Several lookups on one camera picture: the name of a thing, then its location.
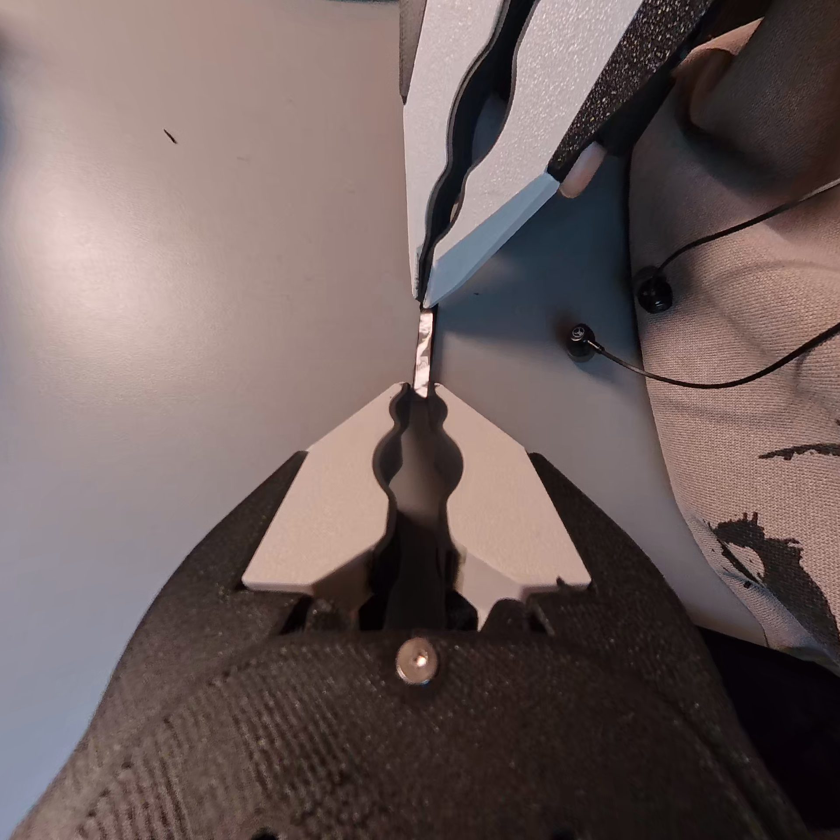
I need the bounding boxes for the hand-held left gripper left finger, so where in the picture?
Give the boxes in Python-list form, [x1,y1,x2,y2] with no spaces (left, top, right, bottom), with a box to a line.
[241,382,411,618]

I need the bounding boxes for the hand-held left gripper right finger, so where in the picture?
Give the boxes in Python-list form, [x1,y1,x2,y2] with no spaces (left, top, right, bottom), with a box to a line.
[428,384,592,631]

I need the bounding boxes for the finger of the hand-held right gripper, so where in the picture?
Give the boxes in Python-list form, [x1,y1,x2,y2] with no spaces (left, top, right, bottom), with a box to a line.
[423,0,647,308]
[402,0,508,298]

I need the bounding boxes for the person's right hand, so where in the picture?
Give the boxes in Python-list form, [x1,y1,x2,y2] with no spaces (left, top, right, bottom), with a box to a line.
[558,0,840,201]

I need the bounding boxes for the black wired earphones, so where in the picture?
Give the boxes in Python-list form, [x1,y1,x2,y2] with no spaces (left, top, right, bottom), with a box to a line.
[567,177,840,389]

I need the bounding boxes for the thin black strip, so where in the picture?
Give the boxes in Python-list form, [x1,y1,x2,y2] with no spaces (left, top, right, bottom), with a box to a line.
[409,307,438,401]

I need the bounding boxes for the beige black printed shirt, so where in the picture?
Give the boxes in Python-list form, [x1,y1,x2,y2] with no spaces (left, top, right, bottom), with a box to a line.
[626,98,840,664]

